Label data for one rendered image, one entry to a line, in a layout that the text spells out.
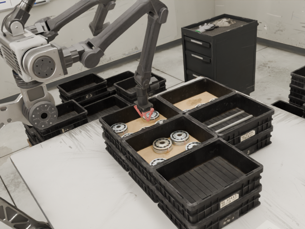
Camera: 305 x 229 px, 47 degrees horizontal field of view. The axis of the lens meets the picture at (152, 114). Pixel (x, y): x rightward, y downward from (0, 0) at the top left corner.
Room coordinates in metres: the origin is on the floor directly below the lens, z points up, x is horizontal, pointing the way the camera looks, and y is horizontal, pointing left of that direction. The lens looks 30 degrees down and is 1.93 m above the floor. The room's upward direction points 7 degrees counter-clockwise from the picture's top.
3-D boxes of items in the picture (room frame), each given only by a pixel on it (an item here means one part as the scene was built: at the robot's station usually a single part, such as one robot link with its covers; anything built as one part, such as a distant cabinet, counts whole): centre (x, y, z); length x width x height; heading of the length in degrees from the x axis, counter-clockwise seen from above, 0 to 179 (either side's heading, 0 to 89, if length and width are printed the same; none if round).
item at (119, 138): (1.75, 0.07, 0.92); 0.40 x 0.30 x 0.02; 118
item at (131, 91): (2.95, 0.08, 0.37); 0.40 x 0.30 x 0.45; 122
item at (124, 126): (1.76, 0.21, 0.86); 0.10 x 0.10 x 0.01
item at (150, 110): (1.67, 0.03, 0.99); 0.07 x 0.07 x 0.09; 29
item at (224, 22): (3.51, -0.83, 0.88); 0.29 x 0.22 x 0.03; 122
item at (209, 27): (3.41, -0.62, 0.88); 0.25 x 0.19 x 0.03; 122
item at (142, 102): (1.69, 0.04, 1.06); 0.10 x 0.07 x 0.07; 29
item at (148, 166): (1.48, -0.07, 0.92); 0.40 x 0.30 x 0.02; 118
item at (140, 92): (1.69, 0.04, 1.12); 0.07 x 0.06 x 0.07; 122
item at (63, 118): (2.53, 0.76, 0.37); 0.40 x 0.30 x 0.45; 122
